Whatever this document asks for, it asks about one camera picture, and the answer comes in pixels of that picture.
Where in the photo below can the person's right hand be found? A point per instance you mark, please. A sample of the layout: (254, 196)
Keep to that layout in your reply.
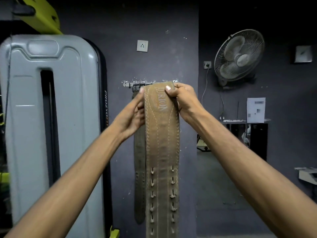
(188, 101)

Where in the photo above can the person's left hand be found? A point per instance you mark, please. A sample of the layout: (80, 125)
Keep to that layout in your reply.
(128, 121)

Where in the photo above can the metal wall hooks rack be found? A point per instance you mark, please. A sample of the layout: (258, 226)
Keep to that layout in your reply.
(128, 84)

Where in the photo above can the olive green suede belt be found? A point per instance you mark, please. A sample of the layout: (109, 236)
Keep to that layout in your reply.
(139, 158)

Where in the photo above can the tan suede belt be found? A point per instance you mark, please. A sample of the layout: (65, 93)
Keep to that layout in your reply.
(162, 141)

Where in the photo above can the person's left forearm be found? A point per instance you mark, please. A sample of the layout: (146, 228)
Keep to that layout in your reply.
(62, 190)

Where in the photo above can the person's right forearm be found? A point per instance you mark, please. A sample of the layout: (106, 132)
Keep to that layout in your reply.
(247, 171)

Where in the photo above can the grey weight stack cover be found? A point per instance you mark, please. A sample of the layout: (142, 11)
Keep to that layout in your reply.
(74, 121)

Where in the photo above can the white paper notice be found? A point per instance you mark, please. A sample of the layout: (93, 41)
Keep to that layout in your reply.
(255, 110)

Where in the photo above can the yellow background machine bars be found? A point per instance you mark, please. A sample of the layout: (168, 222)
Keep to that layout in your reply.
(4, 180)

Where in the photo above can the white tray stand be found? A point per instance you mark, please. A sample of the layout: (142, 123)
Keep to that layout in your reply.
(307, 174)

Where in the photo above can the black rubber grip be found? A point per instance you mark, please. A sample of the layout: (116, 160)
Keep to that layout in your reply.
(23, 10)

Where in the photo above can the fan wall socket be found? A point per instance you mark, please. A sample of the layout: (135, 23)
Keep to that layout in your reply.
(207, 65)

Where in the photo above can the white wall fan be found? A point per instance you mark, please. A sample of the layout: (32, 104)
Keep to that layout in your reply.
(239, 56)

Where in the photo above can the white wall socket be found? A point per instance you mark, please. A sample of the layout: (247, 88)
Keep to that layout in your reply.
(142, 46)

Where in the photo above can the dark wall mirror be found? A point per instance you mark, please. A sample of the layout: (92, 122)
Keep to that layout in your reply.
(258, 141)

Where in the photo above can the yellow machine top frame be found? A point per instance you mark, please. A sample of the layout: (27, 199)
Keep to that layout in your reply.
(44, 17)

